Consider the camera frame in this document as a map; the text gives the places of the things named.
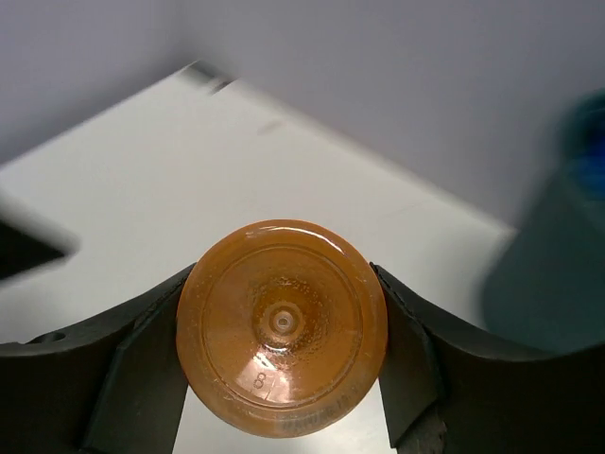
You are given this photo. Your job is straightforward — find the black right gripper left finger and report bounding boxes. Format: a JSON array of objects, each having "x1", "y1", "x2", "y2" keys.
[{"x1": 1, "y1": 268, "x2": 191, "y2": 453}]

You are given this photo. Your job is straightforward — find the orange bottle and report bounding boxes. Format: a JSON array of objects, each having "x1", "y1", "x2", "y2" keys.
[{"x1": 176, "y1": 219, "x2": 388, "y2": 438}]

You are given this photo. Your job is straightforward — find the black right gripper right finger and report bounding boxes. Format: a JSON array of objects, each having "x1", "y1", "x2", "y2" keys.
[{"x1": 374, "y1": 267, "x2": 604, "y2": 453}]

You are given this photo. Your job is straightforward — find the dark green plastic bin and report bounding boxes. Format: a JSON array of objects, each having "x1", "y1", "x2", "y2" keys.
[{"x1": 481, "y1": 92, "x2": 604, "y2": 353}]

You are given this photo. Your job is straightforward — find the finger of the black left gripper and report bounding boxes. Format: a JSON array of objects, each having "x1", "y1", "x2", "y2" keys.
[{"x1": 1, "y1": 194, "x2": 78, "y2": 281}]

